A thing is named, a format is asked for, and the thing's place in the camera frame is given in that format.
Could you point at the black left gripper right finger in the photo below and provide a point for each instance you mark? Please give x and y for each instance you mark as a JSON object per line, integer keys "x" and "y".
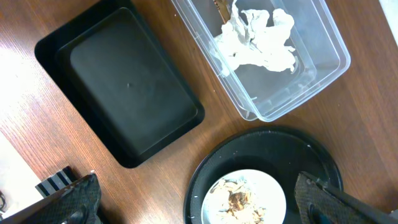
{"x": 320, "y": 202}

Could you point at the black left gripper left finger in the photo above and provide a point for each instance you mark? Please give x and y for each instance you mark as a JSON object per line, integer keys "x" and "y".
{"x": 75, "y": 203}

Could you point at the grey plate with food scraps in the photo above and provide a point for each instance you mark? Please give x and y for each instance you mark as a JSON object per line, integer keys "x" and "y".
{"x": 268, "y": 191}

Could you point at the food scraps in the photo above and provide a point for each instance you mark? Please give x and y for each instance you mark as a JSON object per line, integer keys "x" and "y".
{"x": 238, "y": 203}

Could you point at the white napkin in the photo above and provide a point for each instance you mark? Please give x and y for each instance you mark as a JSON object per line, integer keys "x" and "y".
{"x": 255, "y": 37}

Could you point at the brown gold snack wrapper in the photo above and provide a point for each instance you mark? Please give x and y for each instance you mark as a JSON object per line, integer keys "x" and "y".
{"x": 223, "y": 9}

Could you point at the clear plastic waste bin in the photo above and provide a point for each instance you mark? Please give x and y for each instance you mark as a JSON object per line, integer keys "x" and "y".
{"x": 320, "y": 56}

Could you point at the black striped base block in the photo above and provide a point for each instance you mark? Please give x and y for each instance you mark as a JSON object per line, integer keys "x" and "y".
{"x": 56, "y": 182}

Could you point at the round black serving tray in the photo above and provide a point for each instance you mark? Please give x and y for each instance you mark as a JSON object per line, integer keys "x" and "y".
{"x": 279, "y": 151}

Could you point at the black rectangular bin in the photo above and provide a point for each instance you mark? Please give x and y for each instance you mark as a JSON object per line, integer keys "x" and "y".
{"x": 114, "y": 71}

